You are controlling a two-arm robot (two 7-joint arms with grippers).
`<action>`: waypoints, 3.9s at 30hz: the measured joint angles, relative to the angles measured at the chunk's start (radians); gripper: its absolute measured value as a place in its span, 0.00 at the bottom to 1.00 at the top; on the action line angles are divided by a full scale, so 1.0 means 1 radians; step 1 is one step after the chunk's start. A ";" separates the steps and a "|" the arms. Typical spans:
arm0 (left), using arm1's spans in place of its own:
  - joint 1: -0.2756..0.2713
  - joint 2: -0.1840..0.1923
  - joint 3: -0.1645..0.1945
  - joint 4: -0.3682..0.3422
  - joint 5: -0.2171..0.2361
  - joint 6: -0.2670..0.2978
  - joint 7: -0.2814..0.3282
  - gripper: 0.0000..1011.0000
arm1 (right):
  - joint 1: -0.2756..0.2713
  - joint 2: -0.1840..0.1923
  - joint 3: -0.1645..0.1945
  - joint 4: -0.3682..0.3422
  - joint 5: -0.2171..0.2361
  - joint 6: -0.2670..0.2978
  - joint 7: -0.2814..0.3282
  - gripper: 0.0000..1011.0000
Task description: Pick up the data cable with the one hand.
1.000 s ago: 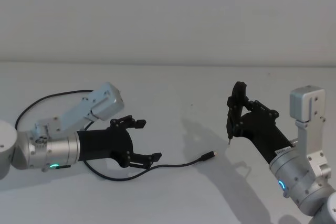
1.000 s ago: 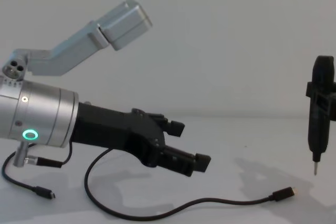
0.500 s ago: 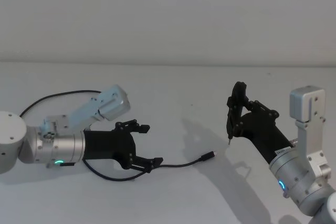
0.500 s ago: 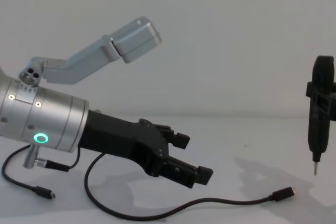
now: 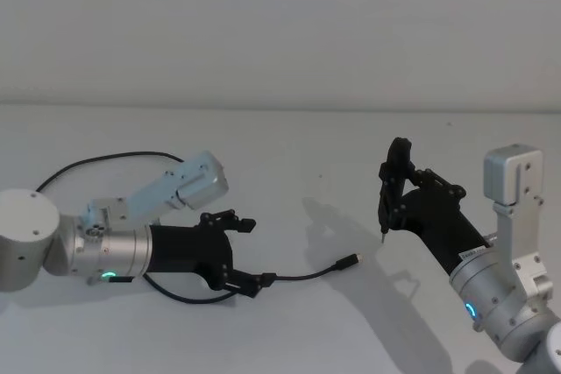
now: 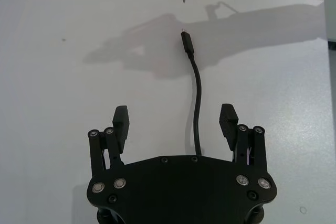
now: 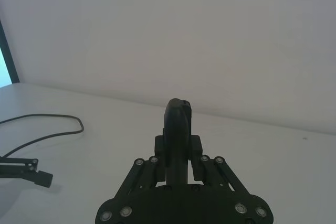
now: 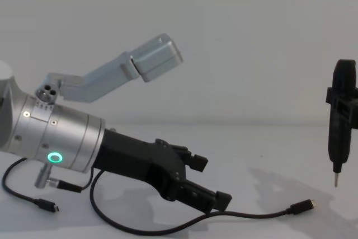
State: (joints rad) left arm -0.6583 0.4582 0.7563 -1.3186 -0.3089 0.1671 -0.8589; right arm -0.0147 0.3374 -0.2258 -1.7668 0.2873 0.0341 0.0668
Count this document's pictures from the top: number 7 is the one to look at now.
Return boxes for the white table cloth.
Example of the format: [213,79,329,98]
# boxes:
[0,81,336,224]

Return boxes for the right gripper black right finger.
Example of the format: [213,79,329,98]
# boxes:
[187,134,275,224]

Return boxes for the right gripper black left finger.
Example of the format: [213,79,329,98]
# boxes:
[94,134,169,224]

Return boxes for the thin black cable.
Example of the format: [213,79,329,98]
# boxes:
[0,113,85,158]

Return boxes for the dark framed bright panel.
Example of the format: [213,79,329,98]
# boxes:
[0,18,21,89]

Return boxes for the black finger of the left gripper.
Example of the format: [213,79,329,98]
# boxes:
[0,156,54,188]

